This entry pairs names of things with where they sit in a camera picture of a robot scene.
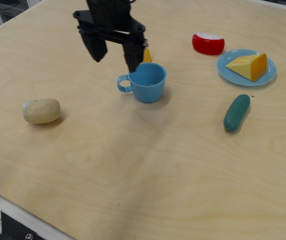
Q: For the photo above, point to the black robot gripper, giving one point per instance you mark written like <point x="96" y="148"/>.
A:
<point x="111" y="20"/>

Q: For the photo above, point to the green toy cucumber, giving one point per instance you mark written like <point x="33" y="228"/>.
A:
<point x="236" y="112"/>

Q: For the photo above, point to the blue plastic cup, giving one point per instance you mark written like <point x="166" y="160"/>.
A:
<point x="147" y="82"/>

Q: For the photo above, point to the yellow toy corn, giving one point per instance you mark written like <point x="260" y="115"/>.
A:
<point x="146" y="56"/>

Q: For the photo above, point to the red toy cheese wheel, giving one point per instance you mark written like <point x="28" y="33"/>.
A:
<point x="208" y="44"/>

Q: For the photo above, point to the beige toy potato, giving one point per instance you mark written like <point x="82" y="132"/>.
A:
<point x="41" y="111"/>

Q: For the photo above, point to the yellow toy cheese wedge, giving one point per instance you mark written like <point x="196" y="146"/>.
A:
<point x="252" y="67"/>

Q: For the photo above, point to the aluminium table frame rail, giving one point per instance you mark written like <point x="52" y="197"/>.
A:
<point x="45" y="229"/>

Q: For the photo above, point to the black corner bracket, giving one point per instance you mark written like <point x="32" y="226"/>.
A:
<point x="17" y="229"/>

